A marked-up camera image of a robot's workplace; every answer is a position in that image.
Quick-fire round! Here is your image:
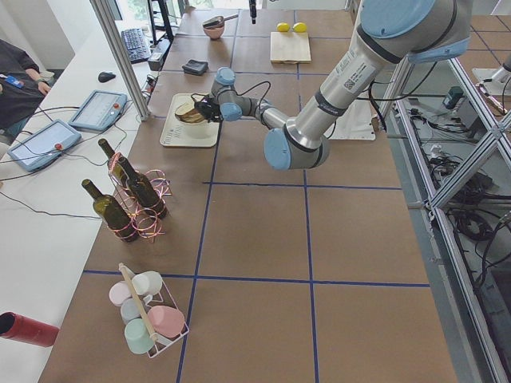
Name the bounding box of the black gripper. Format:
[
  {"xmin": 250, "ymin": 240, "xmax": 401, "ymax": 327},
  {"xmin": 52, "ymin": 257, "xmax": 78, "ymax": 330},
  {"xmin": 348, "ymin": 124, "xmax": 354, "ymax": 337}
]
[{"xmin": 191, "ymin": 93, "xmax": 222, "ymax": 122}]

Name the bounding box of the white bread slice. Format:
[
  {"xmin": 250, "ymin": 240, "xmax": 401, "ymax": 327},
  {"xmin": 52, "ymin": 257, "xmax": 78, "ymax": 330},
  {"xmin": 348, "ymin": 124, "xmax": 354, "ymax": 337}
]
[{"xmin": 175, "ymin": 102, "xmax": 200, "ymax": 115}]

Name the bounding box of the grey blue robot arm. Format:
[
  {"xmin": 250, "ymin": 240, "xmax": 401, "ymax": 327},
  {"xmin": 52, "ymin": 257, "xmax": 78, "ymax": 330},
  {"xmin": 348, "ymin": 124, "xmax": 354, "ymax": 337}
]
[{"xmin": 194, "ymin": 0, "xmax": 473, "ymax": 170}]

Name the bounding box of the white tray with bear print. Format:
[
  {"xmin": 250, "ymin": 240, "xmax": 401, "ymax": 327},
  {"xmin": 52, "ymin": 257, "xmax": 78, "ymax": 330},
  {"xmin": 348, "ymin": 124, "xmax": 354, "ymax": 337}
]
[{"xmin": 160, "ymin": 93, "xmax": 220, "ymax": 148}]

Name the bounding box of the folded dark grey cloth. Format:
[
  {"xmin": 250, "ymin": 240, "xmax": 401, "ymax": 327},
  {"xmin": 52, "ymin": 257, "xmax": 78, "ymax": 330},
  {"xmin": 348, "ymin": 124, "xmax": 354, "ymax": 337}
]
[{"xmin": 182, "ymin": 59, "xmax": 208, "ymax": 76}]

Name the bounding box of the pink bowl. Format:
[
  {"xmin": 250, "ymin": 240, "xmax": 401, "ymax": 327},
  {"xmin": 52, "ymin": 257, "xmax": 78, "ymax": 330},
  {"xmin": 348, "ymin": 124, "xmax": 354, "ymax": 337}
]
[{"xmin": 203, "ymin": 23, "xmax": 224, "ymax": 40}]

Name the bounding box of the black keyboard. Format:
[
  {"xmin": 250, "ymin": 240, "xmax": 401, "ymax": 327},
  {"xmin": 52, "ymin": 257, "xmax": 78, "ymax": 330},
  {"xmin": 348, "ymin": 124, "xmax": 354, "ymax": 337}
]
[{"xmin": 121, "ymin": 28, "xmax": 151, "ymax": 64}]

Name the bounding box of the light wooden cutting board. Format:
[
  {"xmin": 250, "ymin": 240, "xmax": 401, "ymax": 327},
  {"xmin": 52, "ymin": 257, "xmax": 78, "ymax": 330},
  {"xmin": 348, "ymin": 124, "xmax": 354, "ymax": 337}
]
[{"xmin": 270, "ymin": 31, "xmax": 311, "ymax": 64}]

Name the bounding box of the middle green wine bottle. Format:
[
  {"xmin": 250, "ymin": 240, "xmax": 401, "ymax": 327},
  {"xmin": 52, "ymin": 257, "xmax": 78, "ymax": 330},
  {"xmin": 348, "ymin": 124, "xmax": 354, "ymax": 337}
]
[{"xmin": 118, "ymin": 156, "xmax": 168, "ymax": 219}]

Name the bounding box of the green wine bottle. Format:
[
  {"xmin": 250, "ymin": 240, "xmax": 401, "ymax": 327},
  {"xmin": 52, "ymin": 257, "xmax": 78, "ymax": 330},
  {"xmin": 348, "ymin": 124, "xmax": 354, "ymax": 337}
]
[
  {"xmin": 81, "ymin": 179, "xmax": 139, "ymax": 243},
  {"xmin": 98, "ymin": 138, "xmax": 128, "ymax": 189},
  {"xmin": 118, "ymin": 156, "xmax": 168, "ymax": 219}
]

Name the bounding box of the rear green wine bottle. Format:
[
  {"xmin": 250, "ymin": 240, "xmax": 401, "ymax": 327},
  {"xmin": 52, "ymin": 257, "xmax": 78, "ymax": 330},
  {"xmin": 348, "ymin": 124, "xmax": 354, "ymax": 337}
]
[{"xmin": 98, "ymin": 138, "xmax": 128, "ymax": 189}]

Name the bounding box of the far blue teach pendant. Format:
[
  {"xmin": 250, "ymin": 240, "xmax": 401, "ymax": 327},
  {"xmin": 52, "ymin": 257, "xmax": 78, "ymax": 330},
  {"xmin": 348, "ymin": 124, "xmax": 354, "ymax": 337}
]
[{"xmin": 69, "ymin": 90, "xmax": 128, "ymax": 132}]

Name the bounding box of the blue teach pendant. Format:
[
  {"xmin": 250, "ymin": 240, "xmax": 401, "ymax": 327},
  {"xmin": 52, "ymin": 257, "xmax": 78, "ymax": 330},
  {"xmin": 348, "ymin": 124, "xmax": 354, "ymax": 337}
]
[
  {"xmin": 7, "ymin": 120, "xmax": 81, "ymax": 172},
  {"xmin": 69, "ymin": 90, "xmax": 128, "ymax": 132}
]

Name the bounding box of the whole yellow lemon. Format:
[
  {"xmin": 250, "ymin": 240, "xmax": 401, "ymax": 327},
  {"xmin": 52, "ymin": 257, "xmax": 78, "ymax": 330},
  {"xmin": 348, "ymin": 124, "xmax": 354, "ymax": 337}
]
[{"xmin": 276, "ymin": 22, "xmax": 291, "ymax": 33}]

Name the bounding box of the black computer mouse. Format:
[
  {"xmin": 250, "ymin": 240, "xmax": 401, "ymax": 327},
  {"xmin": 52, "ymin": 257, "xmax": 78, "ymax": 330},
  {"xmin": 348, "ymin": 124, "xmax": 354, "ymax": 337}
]
[{"xmin": 97, "ymin": 71, "xmax": 117, "ymax": 83}]

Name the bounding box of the yellow lemon half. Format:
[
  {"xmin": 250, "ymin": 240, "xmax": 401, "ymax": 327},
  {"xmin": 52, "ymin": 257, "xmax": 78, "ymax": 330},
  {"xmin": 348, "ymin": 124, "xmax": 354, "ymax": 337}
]
[{"xmin": 292, "ymin": 22, "xmax": 307, "ymax": 33}]

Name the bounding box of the front green wine bottle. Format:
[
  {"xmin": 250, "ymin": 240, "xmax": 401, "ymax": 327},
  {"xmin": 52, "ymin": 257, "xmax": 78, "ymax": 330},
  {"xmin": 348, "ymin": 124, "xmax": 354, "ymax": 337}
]
[{"xmin": 81, "ymin": 179, "xmax": 139, "ymax": 243}]

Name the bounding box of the near blue teach pendant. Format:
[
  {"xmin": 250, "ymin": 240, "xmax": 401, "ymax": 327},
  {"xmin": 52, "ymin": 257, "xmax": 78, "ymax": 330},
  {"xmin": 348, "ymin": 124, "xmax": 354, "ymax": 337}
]
[{"xmin": 7, "ymin": 120, "xmax": 81, "ymax": 172}]

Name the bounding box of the white plastic cup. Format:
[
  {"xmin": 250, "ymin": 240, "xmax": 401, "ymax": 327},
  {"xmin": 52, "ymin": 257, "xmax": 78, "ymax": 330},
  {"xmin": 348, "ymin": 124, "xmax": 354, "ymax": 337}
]
[{"xmin": 131, "ymin": 270, "xmax": 163, "ymax": 296}]

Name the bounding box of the seated person in black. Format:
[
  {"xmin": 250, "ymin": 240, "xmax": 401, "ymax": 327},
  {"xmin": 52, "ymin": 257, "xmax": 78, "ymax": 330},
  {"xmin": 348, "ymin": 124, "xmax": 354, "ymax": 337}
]
[{"xmin": 1, "ymin": 40, "xmax": 51, "ymax": 143}]

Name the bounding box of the pale pink plastic cup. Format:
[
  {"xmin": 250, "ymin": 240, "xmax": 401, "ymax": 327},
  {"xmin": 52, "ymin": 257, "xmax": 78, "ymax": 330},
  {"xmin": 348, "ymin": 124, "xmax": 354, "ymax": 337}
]
[{"xmin": 109, "ymin": 281, "xmax": 132, "ymax": 307}]

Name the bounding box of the grey plastic cup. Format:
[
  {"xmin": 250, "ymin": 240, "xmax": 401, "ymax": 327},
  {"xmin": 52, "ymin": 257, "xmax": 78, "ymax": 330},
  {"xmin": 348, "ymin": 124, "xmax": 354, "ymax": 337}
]
[{"xmin": 120, "ymin": 298, "xmax": 141, "ymax": 324}]

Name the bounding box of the salmon pink plastic cup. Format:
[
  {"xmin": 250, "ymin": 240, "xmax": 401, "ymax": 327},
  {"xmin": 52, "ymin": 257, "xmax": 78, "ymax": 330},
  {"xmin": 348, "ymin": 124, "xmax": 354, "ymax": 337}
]
[{"xmin": 148, "ymin": 306, "xmax": 185, "ymax": 338}]

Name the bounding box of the mint green plastic cup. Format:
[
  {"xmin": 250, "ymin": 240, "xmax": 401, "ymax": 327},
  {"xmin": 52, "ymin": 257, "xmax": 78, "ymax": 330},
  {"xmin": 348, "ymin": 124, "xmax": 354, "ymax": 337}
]
[{"xmin": 124, "ymin": 318, "xmax": 155, "ymax": 354}]

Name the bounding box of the red cylinder tube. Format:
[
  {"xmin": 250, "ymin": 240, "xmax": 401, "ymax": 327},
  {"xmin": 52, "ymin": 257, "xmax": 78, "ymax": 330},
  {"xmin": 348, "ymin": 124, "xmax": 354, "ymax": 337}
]
[{"xmin": 1, "ymin": 312, "xmax": 59, "ymax": 347}]

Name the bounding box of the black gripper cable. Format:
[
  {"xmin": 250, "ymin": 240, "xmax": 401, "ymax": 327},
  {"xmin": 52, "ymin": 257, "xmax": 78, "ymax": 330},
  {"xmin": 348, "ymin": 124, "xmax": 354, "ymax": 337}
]
[{"xmin": 235, "ymin": 81, "xmax": 272, "ymax": 116}]

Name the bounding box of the metal scoop with handle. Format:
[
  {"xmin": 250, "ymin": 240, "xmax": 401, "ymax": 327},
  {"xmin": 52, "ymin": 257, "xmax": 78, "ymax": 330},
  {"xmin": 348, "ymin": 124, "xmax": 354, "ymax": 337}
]
[{"xmin": 202, "ymin": 14, "xmax": 239, "ymax": 29}]

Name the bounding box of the copper wire bottle rack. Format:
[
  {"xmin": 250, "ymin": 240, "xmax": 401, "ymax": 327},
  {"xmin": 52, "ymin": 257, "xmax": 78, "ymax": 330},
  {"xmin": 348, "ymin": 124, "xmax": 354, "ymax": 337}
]
[{"xmin": 108, "ymin": 152, "xmax": 168, "ymax": 241}]

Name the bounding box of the aluminium frame post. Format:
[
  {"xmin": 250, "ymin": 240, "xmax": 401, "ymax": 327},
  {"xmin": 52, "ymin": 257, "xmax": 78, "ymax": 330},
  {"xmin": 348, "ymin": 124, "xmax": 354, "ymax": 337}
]
[{"xmin": 89, "ymin": 0, "xmax": 150, "ymax": 121}]

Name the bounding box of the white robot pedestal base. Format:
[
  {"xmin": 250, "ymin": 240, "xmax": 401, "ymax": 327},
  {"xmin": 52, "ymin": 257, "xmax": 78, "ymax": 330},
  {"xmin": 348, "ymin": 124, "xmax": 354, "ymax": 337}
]
[{"xmin": 325, "ymin": 100, "xmax": 376, "ymax": 141}]

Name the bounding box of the white wire cup rack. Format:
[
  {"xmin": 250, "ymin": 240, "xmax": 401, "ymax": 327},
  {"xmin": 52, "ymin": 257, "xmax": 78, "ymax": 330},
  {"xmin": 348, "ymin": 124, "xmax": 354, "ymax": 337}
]
[{"xmin": 109, "ymin": 263, "xmax": 189, "ymax": 358}]

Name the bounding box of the wooden rack handle stick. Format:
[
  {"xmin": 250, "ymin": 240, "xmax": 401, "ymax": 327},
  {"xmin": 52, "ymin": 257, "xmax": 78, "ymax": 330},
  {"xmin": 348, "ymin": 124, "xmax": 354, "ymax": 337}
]
[{"xmin": 118, "ymin": 263, "xmax": 157, "ymax": 341}]

